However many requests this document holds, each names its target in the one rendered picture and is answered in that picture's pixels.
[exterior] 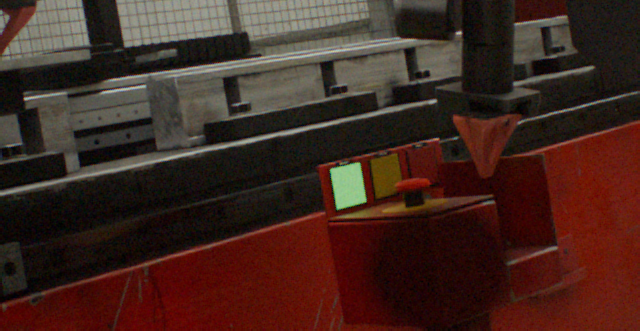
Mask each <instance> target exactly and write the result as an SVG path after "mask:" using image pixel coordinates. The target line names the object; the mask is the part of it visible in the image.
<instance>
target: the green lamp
mask: <svg viewBox="0 0 640 331"><path fill-rule="evenodd" d="M331 177H332V183H333V189H334V195H335V201H336V208H338V209H342V208H345V207H349V206H354V205H358V203H362V202H365V201H366V199H365V194H364V187H363V181H362V175H361V168H360V163H357V164H351V165H347V166H343V167H339V168H333V169H331Z"/></svg>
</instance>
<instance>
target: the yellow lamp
mask: <svg viewBox="0 0 640 331"><path fill-rule="evenodd" d="M370 163H371V169H372V176H373V182H374V188H375V195H376V199H378V198H381V197H386V196H390V195H394V194H396V193H395V192H394V185H395V184H396V183H397V182H400V181H402V177H401V170H400V164H398V157H397V154H392V155H388V156H383V157H379V159H374V160H370Z"/></svg>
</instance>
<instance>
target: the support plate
mask: <svg viewBox="0 0 640 331"><path fill-rule="evenodd" d="M88 59H91V57H90V51H89V50H80V51H72V52H63V53H55V54H45V55H37V56H28V57H20V58H11V59H3V60H0V72H8V71H15V70H18V71H20V75H21V74H25V73H30V72H35V71H40V70H44V69H49V68H55V67H59V66H64V65H69V63H74V62H78V61H83V60H88Z"/></svg>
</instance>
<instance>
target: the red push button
mask: <svg viewBox="0 0 640 331"><path fill-rule="evenodd" d="M429 184H431V183H429V181H428V180H426V179H424V178H417V179H409V180H404V181H400V182H397V183H396V184H395V185H394V192H395V193H396V194H403V197H404V203H405V208H411V207H419V206H423V205H425V201H424V195H423V190H426V188H428V187H429Z"/></svg>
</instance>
